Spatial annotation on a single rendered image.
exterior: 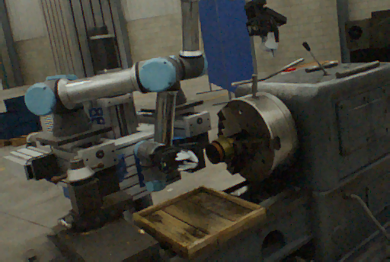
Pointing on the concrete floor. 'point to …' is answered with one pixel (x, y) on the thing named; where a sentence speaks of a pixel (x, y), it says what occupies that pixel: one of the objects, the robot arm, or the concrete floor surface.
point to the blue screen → (226, 43)
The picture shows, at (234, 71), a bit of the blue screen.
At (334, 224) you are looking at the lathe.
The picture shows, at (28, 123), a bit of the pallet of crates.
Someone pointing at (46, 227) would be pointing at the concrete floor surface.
